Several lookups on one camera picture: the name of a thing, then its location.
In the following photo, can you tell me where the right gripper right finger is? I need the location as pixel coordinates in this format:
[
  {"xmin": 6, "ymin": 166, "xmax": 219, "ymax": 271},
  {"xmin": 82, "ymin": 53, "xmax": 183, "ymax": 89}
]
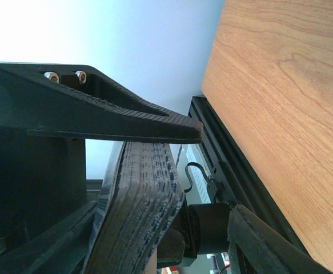
[{"xmin": 228, "ymin": 205, "xmax": 331, "ymax": 273}]

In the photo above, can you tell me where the light blue cable duct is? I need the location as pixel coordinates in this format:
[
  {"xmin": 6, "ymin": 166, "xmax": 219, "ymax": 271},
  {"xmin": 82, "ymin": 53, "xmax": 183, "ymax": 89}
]
[{"xmin": 186, "ymin": 144, "xmax": 211, "ymax": 204}]

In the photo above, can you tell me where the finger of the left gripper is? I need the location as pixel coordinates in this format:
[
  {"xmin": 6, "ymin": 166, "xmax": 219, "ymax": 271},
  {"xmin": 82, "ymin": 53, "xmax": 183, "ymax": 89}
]
[{"xmin": 0, "ymin": 63, "xmax": 203, "ymax": 143}]

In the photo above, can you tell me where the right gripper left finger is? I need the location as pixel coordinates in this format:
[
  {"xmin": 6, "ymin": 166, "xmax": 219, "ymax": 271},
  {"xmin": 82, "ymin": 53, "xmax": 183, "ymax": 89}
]
[{"xmin": 0, "ymin": 201, "xmax": 97, "ymax": 273}]

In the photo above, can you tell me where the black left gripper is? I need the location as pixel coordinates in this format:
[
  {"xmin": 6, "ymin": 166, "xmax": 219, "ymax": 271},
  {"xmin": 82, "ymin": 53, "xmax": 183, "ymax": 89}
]
[{"xmin": 0, "ymin": 127, "xmax": 87, "ymax": 251}]

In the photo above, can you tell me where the blue playing card deck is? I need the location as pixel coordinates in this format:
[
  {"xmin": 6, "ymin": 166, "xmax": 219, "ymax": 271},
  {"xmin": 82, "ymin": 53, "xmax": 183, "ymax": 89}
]
[{"xmin": 82, "ymin": 142, "xmax": 185, "ymax": 273}]

